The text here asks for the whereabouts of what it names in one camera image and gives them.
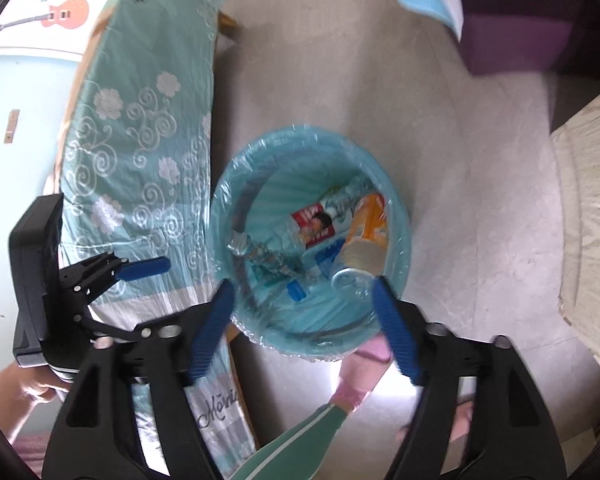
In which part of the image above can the teal lined trash bin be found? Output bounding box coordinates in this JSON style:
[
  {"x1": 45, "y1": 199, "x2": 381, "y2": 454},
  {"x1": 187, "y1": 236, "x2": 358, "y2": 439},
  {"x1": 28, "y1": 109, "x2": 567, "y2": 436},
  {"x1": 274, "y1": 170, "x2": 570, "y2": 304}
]
[{"x1": 209, "y1": 125, "x2": 411, "y2": 360}]

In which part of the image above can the person's left hand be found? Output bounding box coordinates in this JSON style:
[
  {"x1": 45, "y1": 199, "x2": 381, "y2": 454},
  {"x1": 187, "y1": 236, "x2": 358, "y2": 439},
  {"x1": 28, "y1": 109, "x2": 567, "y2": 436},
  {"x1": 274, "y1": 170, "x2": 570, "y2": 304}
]
[{"x1": 0, "y1": 362, "x2": 71, "y2": 444}]

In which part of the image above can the bed with teal sheet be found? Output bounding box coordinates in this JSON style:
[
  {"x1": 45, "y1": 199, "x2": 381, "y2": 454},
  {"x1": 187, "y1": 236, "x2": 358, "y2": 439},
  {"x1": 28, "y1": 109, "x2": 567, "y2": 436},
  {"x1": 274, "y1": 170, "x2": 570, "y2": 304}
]
[{"x1": 49, "y1": 0, "x2": 259, "y2": 480}]

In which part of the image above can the crumpled clear plastic bottle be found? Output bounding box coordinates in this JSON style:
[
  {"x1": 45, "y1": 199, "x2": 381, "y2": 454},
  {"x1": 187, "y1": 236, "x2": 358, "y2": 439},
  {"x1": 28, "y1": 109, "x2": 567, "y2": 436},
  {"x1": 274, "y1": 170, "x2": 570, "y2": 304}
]
[{"x1": 227, "y1": 231, "x2": 303, "y2": 280}]

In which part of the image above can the pink slipper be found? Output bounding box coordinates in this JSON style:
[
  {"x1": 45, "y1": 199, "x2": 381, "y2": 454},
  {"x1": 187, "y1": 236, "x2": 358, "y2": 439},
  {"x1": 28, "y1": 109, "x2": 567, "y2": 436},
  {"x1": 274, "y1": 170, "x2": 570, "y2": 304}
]
[{"x1": 329, "y1": 333, "x2": 393, "y2": 414}]

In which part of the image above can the green trouser leg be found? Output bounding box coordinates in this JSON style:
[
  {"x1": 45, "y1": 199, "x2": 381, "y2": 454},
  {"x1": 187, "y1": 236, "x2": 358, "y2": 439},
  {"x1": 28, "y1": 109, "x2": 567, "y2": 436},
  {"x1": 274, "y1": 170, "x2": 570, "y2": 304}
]
[{"x1": 232, "y1": 404, "x2": 349, "y2": 480}]

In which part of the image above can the red label plastic bottle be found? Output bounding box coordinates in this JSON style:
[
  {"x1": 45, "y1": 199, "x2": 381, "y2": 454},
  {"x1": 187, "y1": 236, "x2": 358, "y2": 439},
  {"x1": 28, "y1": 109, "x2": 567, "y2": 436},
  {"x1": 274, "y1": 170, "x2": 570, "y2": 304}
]
[{"x1": 276, "y1": 176, "x2": 375, "y2": 254}]

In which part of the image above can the orange snack can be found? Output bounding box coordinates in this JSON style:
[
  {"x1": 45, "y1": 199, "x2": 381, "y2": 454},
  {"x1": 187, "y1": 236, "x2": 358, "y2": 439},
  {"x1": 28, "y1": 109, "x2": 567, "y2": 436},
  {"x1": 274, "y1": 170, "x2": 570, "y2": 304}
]
[{"x1": 330, "y1": 193, "x2": 389, "y2": 302}]

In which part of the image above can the beige wooden desk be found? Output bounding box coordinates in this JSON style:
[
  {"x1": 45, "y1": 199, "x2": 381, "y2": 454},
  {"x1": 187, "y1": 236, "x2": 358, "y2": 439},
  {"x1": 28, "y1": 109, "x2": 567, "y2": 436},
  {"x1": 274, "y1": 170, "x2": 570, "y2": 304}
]
[{"x1": 552, "y1": 95, "x2": 600, "y2": 366}]

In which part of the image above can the purple storage ottoman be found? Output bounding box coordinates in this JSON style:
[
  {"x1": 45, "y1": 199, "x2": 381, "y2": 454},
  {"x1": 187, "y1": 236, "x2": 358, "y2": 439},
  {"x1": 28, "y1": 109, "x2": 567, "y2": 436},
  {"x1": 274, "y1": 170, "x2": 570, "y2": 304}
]
[{"x1": 457, "y1": 0, "x2": 598, "y2": 76}]

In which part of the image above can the orange guitar wall sticker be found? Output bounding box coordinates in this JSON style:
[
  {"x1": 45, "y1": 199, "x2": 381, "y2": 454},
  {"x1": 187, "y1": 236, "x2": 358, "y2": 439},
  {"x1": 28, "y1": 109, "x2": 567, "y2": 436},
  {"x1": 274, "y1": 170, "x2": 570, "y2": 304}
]
[{"x1": 0, "y1": 0, "x2": 90, "y2": 32}]

